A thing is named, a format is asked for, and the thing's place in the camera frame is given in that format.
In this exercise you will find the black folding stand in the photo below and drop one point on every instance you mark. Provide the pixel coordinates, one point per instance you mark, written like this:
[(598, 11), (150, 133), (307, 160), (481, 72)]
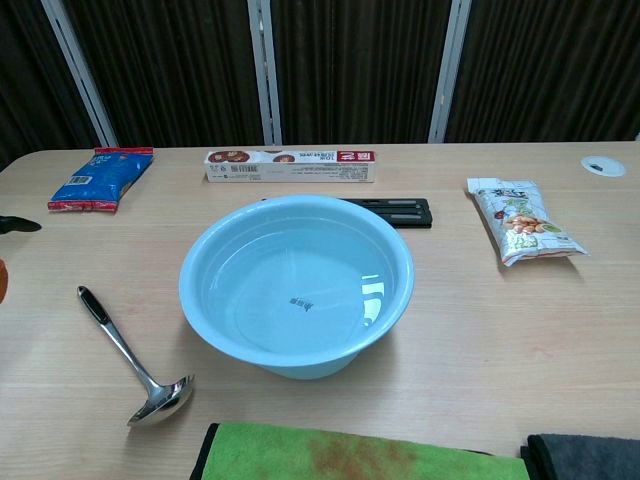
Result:
[(405, 212)]

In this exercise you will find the white peanut snack bag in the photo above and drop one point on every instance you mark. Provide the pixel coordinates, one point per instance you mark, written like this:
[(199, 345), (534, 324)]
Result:
[(525, 225)]

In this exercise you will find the long white red foil box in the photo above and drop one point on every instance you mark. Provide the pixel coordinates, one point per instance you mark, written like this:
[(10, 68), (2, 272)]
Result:
[(290, 167)]

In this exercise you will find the dark partition panel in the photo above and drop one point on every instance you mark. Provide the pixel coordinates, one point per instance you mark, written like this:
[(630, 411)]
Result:
[(175, 75), (550, 75), (360, 75), (30, 75)]

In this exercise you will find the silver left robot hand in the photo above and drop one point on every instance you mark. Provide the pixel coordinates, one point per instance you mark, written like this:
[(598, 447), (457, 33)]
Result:
[(20, 224)]

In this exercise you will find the blue snack bag red edges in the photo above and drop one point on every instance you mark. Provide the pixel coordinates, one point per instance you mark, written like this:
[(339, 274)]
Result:
[(100, 180)]

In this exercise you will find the grey partition post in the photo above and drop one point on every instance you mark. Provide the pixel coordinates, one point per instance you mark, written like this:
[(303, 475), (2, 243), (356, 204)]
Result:
[(450, 75), (265, 75), (80, 72)]

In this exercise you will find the light blue bowl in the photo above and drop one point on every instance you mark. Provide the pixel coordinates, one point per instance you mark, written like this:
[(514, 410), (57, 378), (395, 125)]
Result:
[(300, 270)]

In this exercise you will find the green stained cloth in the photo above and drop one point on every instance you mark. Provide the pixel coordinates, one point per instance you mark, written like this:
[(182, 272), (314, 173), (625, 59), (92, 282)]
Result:
[(325, 455)]

